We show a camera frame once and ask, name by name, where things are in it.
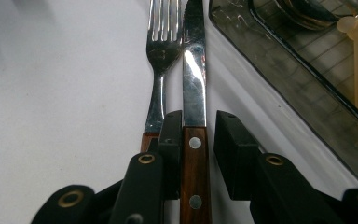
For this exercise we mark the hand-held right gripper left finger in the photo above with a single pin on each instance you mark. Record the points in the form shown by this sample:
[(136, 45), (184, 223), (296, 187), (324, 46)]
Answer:
[(143, 193)]

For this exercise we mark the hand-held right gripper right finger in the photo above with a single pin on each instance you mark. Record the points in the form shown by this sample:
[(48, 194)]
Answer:
[(279, 193)]

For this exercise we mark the smoky clear plastic bin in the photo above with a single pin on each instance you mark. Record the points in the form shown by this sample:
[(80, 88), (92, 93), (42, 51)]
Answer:
[(276, 77)]

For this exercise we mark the white table cloth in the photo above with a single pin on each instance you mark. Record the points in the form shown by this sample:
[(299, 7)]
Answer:
[(59, 109)]

